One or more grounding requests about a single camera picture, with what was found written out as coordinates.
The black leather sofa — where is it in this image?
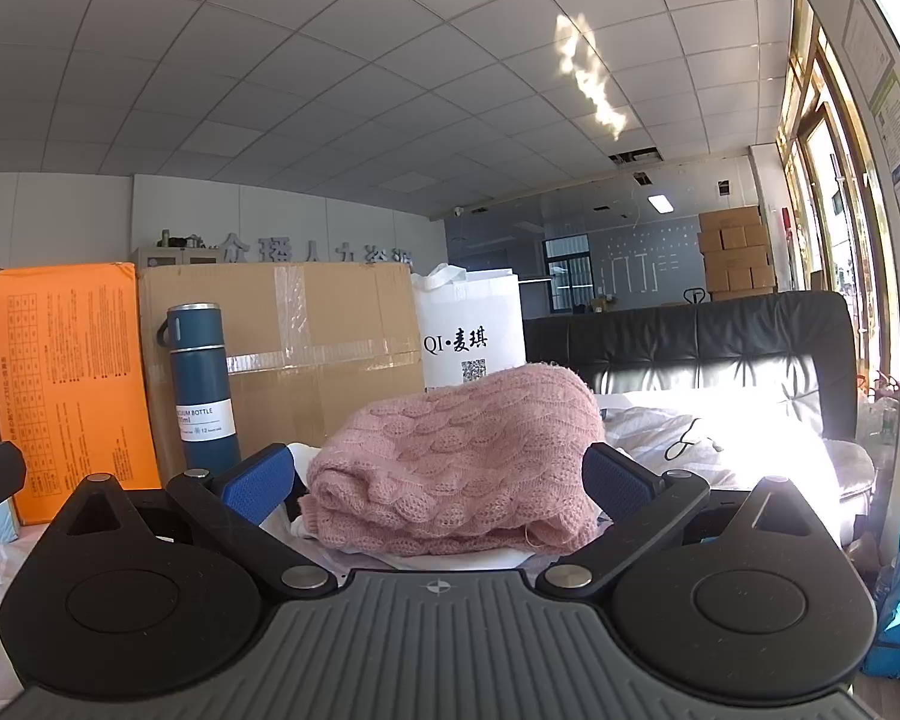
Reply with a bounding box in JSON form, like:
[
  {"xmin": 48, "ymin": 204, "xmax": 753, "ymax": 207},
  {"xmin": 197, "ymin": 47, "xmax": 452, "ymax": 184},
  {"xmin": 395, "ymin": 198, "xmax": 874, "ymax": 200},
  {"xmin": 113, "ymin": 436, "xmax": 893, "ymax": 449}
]
[{"xmin": 523, "ymin": 291, "xmax": 856, "ymax": 440}]

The black cord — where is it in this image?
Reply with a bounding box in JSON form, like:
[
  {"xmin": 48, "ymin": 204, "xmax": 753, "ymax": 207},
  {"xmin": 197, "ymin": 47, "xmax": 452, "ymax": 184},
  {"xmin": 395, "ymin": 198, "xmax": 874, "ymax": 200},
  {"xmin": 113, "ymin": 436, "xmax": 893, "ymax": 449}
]
[{"xmin": 663, "ymin": 416, "xmax": 722, "ymax": 463}]

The white duvet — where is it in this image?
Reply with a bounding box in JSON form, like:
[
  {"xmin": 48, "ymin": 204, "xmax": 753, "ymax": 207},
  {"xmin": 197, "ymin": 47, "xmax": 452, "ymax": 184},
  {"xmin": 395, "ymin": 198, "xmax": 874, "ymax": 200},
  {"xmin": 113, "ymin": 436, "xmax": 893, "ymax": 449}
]
[{"xmin": 592, "ymin": 382, "xmax": 850, "ymax": 541}]

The dark blue vacuum bottle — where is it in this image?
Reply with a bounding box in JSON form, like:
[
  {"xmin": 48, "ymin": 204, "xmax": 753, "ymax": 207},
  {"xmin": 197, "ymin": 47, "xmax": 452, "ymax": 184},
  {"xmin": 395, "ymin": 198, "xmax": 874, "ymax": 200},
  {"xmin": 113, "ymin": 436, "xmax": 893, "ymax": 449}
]
[{"xmin": 155, "ymin": 304, "xmax": 242, "ymax": 473}]

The stack of cardboard boxes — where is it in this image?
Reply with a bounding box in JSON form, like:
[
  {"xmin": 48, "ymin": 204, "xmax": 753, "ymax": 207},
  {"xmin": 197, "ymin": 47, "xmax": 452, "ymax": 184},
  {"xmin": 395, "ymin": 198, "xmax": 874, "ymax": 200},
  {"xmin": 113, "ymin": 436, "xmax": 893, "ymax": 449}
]
[{"xmin": 697, "ymin": 206, "xmax": 779, "ymax": 301}]

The gold framed window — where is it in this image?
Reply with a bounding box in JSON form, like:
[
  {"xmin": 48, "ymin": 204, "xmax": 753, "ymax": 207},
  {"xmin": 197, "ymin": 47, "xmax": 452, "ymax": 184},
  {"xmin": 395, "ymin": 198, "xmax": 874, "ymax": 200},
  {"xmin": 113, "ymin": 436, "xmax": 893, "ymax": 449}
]
[{"xmin": 776, "ymin": 0, "xmax": 900, "ymax": 391}]

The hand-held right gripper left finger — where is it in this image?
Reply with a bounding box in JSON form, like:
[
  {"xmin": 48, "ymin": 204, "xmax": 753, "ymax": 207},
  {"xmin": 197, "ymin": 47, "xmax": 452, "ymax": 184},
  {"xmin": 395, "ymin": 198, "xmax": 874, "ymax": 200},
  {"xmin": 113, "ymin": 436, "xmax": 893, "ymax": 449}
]
[{"xmin": 45, "ymin": 442, "xmax": 340, "ymax": 592}]

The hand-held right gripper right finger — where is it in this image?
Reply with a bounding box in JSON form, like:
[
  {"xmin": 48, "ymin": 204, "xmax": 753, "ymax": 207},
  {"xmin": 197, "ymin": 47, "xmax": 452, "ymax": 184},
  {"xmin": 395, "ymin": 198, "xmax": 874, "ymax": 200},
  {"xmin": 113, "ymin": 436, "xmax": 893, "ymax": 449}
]
[{"xmin": 534, "ymin": 441, "xmax": 830, "ymax": 602}]

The pink knit sweater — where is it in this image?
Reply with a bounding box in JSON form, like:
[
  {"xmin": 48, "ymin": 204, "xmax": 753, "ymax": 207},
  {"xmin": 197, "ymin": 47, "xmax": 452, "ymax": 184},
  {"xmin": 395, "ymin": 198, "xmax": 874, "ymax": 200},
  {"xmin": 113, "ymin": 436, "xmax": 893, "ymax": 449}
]
[{"xmin": 304, "ymin": 362, "xmax": 608, "ymax": 557}]

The white framed wall notice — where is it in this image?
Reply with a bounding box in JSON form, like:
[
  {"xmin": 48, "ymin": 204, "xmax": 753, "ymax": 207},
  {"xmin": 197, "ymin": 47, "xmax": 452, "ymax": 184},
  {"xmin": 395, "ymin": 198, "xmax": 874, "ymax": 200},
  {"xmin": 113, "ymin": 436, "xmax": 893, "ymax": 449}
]
[{"xmin": 842, "ymin": 0, "xmax": 896, "ymax": 119}]

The white paper bag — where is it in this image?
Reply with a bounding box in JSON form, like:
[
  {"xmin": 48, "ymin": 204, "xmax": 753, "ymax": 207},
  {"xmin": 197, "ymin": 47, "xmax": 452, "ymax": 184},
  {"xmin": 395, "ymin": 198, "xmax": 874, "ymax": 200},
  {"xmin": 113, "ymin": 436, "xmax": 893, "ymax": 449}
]
[{"xmin": 411, "ymin": 264, "xmax": 527, "ymax": 395}]

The brown cardboard box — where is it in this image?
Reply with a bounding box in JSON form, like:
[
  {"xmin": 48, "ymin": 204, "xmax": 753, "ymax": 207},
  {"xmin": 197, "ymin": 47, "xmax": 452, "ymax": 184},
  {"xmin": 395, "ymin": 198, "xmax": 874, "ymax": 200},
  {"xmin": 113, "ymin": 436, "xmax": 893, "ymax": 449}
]
[{"xmin": 136, "ymin": 261, "xmax": 425, "ymax": 481}]

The orange printed sheet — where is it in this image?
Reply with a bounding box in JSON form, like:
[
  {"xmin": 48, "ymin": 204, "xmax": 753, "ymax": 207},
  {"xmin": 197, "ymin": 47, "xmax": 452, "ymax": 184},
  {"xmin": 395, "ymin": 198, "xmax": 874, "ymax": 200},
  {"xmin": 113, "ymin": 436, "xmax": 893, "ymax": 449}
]
[{"xmin": 0, "ymin": 262, "xmax": 162, "ymax": 526}]

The grey cabinet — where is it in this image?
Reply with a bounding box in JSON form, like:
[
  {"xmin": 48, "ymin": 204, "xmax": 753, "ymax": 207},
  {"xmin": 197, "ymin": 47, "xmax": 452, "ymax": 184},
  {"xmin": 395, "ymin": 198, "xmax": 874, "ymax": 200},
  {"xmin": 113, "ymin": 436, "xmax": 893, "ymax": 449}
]
[{"xmin": 130, "ymin": 244, "xmax": 223, "ymax": 271}]

